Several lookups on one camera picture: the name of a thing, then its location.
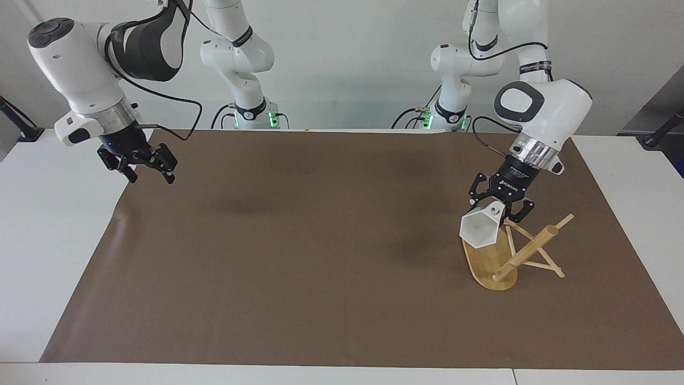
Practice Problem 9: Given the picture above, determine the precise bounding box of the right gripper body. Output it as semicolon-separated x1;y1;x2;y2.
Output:
98;124;154;161

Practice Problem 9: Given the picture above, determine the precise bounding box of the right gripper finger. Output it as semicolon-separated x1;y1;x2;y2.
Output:
138;143;178;186
97;147;139;184

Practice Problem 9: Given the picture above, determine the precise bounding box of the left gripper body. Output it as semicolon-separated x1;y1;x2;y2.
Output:
488;155;541;203

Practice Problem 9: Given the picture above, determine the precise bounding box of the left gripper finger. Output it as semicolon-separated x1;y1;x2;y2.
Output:
504;194;535;225
468;172;496;207

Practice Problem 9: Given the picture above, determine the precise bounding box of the white hexagonal cup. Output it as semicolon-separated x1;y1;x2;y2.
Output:
459;199;506;248

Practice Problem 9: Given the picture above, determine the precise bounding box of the wooden cup rack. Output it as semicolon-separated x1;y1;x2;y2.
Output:
462;213;576;291

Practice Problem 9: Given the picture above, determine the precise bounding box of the black stand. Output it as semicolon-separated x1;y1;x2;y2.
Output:
641;109;684;149
0;95;45;143

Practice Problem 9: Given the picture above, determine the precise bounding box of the black cable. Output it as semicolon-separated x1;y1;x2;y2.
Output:
211;103;239;130
391;84;445;130
467;0;554;84
104;0;204;143
471;116;523;159

